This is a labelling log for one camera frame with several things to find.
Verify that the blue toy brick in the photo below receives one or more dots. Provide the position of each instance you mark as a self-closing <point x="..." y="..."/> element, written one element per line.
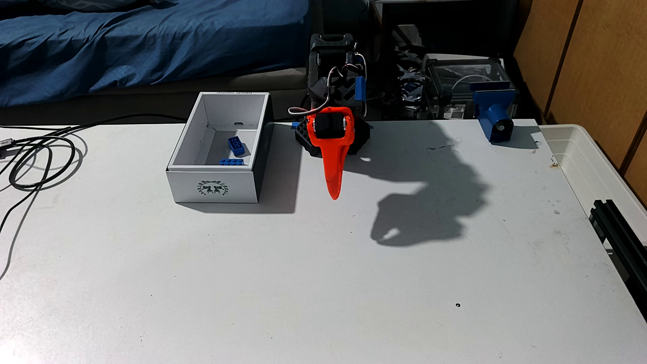
<point x="231" y="162"/>
<point x="236" y="146"/>

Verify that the white cardboard box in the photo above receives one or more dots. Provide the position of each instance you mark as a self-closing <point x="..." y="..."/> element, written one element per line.
<point x="212" y="187"/>

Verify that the grey mattress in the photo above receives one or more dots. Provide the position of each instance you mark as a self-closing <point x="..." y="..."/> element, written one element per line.
<point x="242" y="81"/>

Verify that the clear plastic case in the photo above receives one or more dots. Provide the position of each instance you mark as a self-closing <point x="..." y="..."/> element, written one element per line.
<point x="467" y="71"/>

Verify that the blue duvet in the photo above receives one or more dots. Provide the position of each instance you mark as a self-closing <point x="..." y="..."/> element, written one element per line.
<point x="151" y="40"/>

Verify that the white plastic bin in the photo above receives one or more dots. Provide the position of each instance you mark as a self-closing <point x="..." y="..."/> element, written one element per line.
<point x="586" y="162"/>

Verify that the wooden cabinet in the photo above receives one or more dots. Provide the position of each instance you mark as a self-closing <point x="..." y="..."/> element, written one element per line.
<point x="596" y="60"/>

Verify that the black aluminium extrusion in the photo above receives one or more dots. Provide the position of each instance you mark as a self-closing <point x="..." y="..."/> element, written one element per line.
<point x="619" y="237"/>

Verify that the blue printed clamp mount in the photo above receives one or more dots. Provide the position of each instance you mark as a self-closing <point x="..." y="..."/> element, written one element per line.
<point x="493" y="108"/>

